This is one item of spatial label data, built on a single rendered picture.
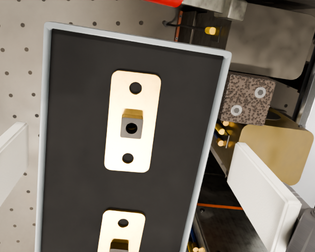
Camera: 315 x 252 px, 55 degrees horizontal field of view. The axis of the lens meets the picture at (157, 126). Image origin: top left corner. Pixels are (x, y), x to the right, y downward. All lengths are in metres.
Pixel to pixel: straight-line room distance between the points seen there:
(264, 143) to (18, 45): 0.55
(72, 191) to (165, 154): 0.09
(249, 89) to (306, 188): 0.26
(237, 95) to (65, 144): 0.17
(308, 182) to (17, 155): 0.44
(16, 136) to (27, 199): 0.69
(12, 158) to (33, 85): 0.57
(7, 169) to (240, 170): 0.13
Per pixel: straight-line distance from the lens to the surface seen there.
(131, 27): 0.69
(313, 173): 0.53
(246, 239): 0.46
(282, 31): 0.35
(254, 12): 0.34
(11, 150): 0.17
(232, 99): 0.32
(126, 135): 0.24
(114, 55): 0.24
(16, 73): 0.75
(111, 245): 0.30
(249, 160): 0.18
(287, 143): 0.39
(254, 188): 0.17
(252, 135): 0.36
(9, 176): 0.18
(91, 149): 0.26
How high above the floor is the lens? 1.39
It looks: 70 degrees down
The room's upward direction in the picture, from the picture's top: 166 degrees clockwise
